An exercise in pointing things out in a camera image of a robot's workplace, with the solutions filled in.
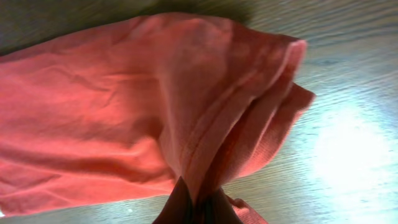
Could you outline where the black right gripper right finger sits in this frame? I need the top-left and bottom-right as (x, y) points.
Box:
(202, 189), (242, 224)

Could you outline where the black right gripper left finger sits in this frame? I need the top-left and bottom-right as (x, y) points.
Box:
(153, 177), (193, 224)

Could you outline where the red orange t-shirt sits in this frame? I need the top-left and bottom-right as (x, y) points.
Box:
(1, 13), (314, 217)

